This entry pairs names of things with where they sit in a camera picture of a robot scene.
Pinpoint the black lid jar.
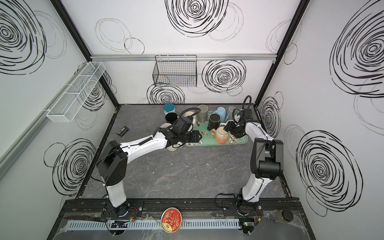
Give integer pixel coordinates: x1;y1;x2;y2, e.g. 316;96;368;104
274;210;294;224

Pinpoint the cream white mug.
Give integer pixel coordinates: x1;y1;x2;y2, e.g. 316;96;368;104
167;142;184;152

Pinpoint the black wire basket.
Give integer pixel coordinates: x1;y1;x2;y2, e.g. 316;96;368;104
152;55;198;87

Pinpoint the white slotted cable duct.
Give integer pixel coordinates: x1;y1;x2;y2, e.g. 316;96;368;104
64;219;241;231

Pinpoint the silver grey mug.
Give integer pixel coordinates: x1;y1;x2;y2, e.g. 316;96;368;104
226;106;236;121

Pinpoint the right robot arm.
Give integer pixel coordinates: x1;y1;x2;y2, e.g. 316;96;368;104
225;109;284;215

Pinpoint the white wire shelf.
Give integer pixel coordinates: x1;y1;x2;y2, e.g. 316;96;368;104
46;62;106;123

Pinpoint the black mug white interior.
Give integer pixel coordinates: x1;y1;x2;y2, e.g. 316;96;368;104
207;113;221;131

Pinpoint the beige mug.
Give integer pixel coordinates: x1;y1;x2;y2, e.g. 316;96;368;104
184;111;196;125

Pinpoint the green floral tray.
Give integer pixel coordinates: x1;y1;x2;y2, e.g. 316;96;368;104
183;110;249;147

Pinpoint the teal and white mug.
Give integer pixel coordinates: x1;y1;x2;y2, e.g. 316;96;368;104
163;103;176;115

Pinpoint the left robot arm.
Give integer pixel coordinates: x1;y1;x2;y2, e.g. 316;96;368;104
97;117;203;217

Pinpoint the white speckled mug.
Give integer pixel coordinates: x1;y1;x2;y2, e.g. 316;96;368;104
220;120;236;127

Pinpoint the light blue mug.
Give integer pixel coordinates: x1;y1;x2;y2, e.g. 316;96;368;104
213;107;227;123

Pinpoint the black and white mug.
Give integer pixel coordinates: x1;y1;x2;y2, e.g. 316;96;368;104
165;113;178;125

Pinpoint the pink mug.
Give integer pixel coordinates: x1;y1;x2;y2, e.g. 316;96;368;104
160;123;172;129

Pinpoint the orange peach mug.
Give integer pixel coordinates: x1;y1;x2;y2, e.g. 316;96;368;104
211;127;230;145

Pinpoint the small black device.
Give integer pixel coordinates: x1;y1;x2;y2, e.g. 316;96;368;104
117;126;130;137

